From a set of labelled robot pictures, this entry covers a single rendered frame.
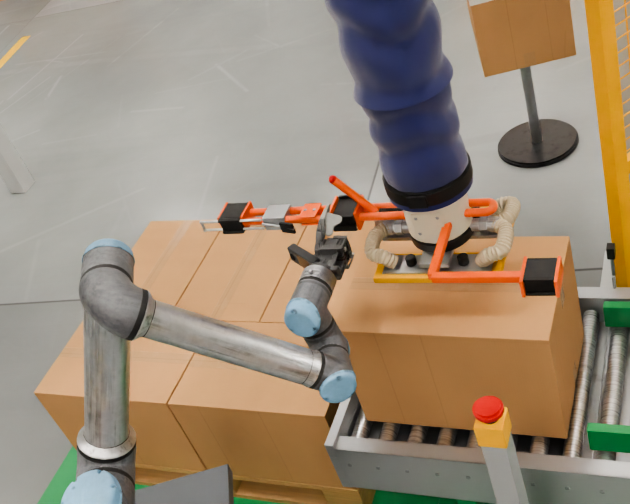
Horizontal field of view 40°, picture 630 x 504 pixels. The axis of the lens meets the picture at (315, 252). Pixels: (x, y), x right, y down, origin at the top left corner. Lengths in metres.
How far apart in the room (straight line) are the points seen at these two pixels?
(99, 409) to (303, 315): 0.55
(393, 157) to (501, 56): 1.93
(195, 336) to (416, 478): 0.97
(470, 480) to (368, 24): 1.32
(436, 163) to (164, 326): 0.74
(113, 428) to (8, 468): 1.88
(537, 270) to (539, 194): 2.27
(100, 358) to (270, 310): 1.22
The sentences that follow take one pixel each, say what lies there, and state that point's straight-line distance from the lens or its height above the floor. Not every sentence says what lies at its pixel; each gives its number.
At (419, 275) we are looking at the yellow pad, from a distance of 2.29.
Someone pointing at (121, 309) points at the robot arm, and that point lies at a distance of 1.89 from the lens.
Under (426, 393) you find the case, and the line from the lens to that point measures 2.55.
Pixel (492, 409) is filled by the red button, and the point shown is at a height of 1.04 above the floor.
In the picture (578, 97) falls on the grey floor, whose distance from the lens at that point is 4.94.
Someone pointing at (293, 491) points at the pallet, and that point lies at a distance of 3.35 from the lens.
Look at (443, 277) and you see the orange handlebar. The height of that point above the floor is 1.22.
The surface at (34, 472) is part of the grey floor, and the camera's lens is 4.03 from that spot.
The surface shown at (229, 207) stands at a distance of 2.56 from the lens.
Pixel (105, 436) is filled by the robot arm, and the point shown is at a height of 1.09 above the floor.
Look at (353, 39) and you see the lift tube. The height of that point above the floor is 1.77.
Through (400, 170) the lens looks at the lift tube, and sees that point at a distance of 2.13.
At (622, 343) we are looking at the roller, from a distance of 2.80.
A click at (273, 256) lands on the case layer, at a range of 3.47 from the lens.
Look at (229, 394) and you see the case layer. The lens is 3.01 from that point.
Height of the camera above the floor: 2.60
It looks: 37 degrees down
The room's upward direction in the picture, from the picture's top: 21 degrees counter-clockwise
